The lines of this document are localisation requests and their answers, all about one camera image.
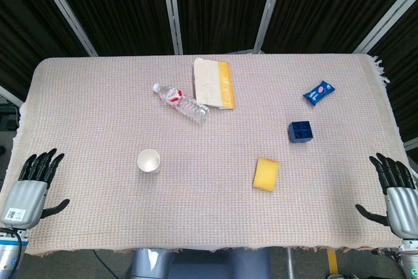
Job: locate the blue plastic block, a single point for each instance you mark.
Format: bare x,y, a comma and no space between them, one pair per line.
300,132

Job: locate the black equipment rack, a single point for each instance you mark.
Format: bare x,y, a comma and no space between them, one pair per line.
8,117

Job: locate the beige woven tablecloth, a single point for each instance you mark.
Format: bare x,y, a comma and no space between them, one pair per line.
209,194

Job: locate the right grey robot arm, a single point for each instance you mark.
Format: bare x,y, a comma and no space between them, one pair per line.
408,257

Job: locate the yellow floor tape strip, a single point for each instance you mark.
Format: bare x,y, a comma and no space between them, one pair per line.
332,261

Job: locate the blue snack packet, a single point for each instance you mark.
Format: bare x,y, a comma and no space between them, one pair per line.
318,92

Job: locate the yellow sponge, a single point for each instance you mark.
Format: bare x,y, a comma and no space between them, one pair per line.
266,174

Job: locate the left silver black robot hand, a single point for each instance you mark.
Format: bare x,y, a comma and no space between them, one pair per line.
24,199

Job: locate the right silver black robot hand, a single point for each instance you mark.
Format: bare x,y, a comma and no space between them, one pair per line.
400,199

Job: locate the white paper cup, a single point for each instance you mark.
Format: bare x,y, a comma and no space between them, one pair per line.
149,160

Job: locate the white yellow book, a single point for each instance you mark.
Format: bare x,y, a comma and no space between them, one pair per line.
212,84

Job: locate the grey robot torso base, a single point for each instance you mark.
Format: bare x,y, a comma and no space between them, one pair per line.
199,264

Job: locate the grey metal partition post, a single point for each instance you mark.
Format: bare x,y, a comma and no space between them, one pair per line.
65,9
267,8
172,9
387,11

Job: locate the clear plastic water bottle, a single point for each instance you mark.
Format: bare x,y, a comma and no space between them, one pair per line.
183,103

